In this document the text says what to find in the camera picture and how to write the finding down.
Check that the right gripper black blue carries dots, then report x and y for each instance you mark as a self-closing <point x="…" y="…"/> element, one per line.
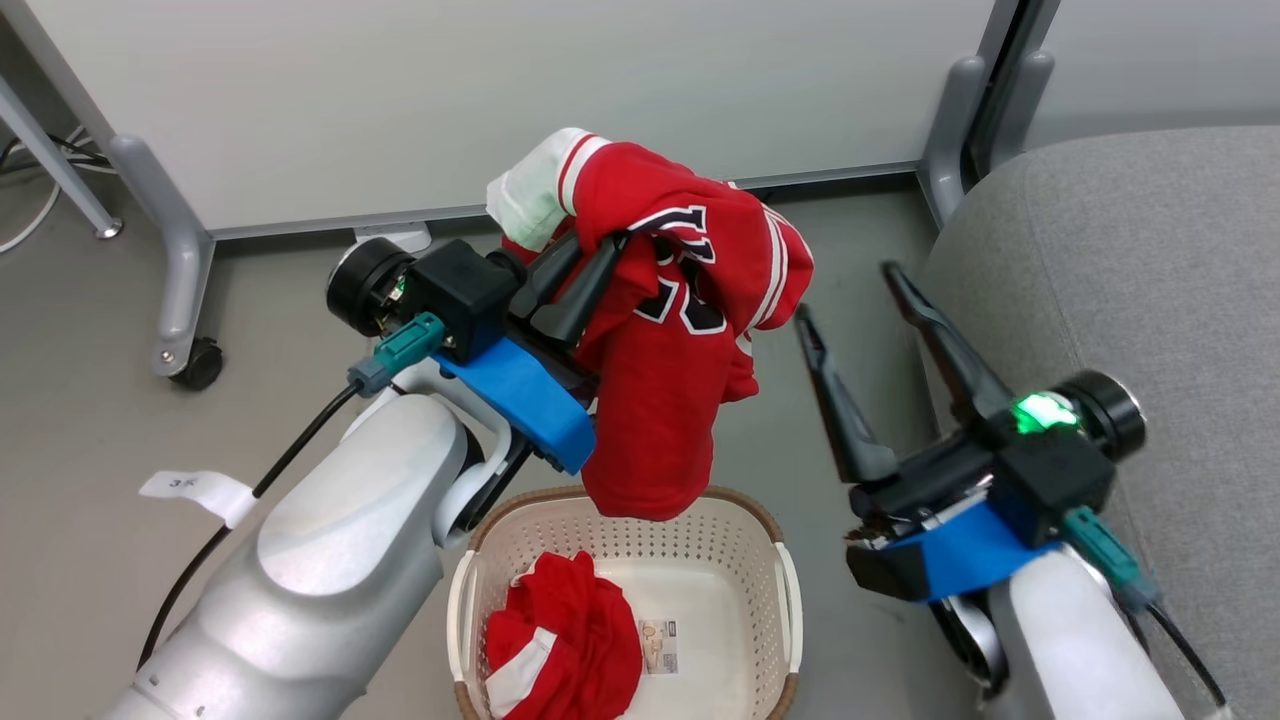
<point x="1050" y="470"/>

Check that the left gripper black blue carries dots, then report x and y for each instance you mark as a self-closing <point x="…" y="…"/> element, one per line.
<point x="465" y="290"/>

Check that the red numbered sports jersey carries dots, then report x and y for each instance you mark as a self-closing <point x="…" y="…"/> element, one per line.
<point x="660" y="400"/>

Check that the red garment with white band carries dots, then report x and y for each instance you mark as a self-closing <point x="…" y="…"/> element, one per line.
<point x="585" y="630"/>

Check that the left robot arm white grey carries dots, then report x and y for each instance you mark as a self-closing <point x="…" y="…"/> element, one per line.
<point x="330" y="560"/>

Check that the grey fabric sofa seat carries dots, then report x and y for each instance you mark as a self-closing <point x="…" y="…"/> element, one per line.
<point x="1150" y="280"/>

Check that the cream perforated laundry basket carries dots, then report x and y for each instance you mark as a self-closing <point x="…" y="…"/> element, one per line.
<point x="720" y="590"/>

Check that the white power adapter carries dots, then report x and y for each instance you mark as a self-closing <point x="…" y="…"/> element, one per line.
<point x="395" y="238"/>

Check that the large white partition panel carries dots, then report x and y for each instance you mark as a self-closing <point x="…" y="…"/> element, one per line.
<point x="450" y="90"/>

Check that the grey curved partition leg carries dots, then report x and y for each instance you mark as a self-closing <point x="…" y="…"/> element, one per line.
<point x="950" y="130"/>
<point x="1020" y="105"/>

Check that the paper label sticker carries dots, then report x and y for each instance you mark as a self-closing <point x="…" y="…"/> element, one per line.
<point x="658" y="646"/>

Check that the black caster wheel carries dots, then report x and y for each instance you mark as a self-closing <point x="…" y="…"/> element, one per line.
<point x="200" y="365"/>

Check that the grey partition leg with caster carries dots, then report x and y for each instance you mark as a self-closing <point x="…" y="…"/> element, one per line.
<point x="185" y="270"/>

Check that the narrow white partition panel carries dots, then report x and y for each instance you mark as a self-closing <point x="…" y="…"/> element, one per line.
<point x="1160" y="60"/>

